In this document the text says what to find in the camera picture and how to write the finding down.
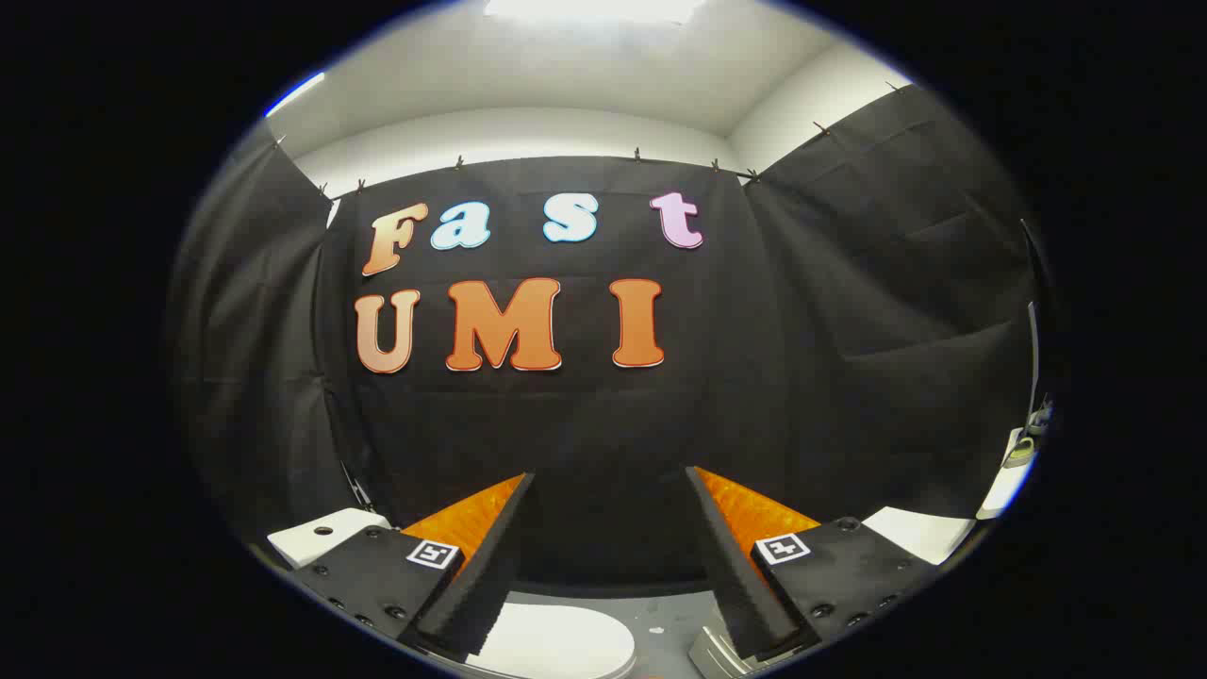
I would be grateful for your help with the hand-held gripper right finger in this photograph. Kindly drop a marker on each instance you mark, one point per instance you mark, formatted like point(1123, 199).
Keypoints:
point(731, 566)

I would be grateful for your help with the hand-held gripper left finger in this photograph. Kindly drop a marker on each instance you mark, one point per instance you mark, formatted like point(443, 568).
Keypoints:
point(495, 566)

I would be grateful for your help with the white toilet lid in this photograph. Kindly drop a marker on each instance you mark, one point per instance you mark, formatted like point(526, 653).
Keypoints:
point(566, 643)

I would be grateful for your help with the black backdrop cloth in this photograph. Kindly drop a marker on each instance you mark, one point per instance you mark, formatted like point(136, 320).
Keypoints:
point(585, 424)

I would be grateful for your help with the white ribbed panel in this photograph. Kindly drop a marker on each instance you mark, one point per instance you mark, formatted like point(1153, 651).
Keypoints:
point(919, 533)

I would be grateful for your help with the ceiling light panel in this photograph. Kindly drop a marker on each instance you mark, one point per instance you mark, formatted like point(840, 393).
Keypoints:
point(594, 8)

